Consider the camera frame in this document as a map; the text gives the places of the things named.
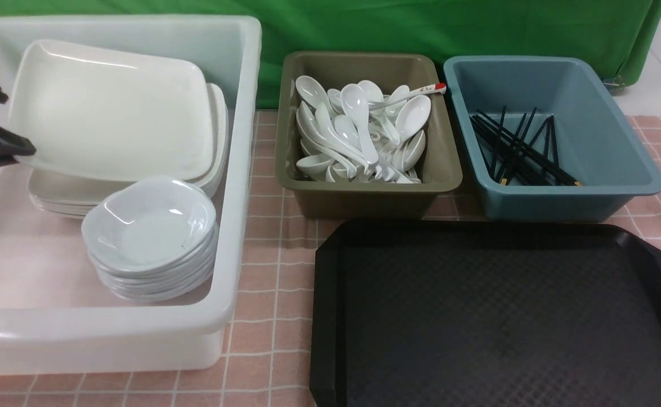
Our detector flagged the black plastic serving tray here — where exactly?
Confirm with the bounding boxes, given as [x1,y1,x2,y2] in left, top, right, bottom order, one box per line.
[309,219,661,406]

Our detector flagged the blue plastic bin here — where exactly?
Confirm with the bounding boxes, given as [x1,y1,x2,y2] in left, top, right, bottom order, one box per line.
[443,55,661,222]

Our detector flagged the pile of black chopsticks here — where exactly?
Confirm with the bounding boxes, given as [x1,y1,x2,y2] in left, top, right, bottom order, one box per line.
[469,107,581,187]

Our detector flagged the pink checkered tablecloth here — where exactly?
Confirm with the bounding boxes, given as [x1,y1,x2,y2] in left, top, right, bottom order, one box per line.
[0,112,661,406]

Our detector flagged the green cloth backdrop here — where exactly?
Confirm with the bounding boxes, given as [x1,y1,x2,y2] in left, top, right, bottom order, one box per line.
[0,1,661,109]

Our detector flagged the pile of white spoons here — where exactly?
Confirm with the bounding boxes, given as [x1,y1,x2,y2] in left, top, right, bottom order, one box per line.
[293,76,432,184]

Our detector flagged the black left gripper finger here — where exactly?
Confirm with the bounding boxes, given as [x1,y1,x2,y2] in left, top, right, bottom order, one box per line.
[0,129,37,164]

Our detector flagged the large white square plate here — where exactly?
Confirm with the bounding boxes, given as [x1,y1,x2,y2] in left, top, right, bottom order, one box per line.
[7,39,215,182]

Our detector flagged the white ceramic spoon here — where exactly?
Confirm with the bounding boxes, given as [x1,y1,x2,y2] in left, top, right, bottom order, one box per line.
[340,83,379,165]

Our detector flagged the stacked white square plates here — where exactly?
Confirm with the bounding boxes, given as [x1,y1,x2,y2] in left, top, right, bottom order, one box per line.
[27,84,230,220]

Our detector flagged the olive green plastic bin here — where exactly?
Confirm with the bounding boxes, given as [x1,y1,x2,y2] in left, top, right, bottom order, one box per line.
[275,51,464,219]

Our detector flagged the white bowl tray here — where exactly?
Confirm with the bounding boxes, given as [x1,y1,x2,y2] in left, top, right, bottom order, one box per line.
[80,175,217,275]

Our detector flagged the large white plastic tub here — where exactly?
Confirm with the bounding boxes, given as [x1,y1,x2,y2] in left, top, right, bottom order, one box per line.
[0,15,261,376]

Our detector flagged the red-tipped white spoon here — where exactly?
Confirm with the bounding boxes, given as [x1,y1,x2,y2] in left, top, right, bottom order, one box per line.
[368,83,447,111]

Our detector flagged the stacked white bowls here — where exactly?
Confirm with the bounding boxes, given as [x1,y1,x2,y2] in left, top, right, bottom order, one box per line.
[88,222,219,303]

